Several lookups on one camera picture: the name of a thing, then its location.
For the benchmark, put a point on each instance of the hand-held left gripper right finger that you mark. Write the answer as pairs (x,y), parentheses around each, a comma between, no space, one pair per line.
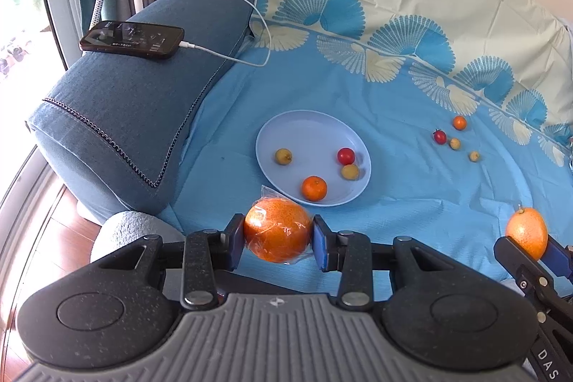
(320,243)

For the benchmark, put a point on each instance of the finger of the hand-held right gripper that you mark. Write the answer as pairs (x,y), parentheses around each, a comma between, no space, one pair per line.
(562,254)
(515,256)

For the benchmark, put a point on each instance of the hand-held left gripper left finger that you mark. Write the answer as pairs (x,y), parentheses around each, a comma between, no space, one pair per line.
(237,241)

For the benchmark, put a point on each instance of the small orange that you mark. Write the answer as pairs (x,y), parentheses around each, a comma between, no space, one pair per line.
(277,230)
(459,122)
(314,188)
(526,232)

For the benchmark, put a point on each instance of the tan longan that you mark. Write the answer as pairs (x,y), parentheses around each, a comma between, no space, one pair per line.
(283,155)
(474,157)
(455,143)
(349,172)

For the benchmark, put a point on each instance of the red cherry tomato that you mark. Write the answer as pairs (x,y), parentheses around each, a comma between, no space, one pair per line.
(439,136)
(345,155)

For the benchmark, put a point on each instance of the pale blue plate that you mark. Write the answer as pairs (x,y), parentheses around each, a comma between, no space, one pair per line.
(313,131)

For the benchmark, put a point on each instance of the grey foam roll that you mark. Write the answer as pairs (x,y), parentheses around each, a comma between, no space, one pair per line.
(130,230)

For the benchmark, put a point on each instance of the blue denim sofa armrest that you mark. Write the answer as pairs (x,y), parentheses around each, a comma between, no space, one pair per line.
(134,109)

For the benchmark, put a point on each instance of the blue fan-print cloth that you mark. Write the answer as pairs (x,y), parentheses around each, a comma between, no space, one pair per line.
(403,73)

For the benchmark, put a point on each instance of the black smartphone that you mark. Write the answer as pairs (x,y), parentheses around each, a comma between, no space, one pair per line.
(132,39)

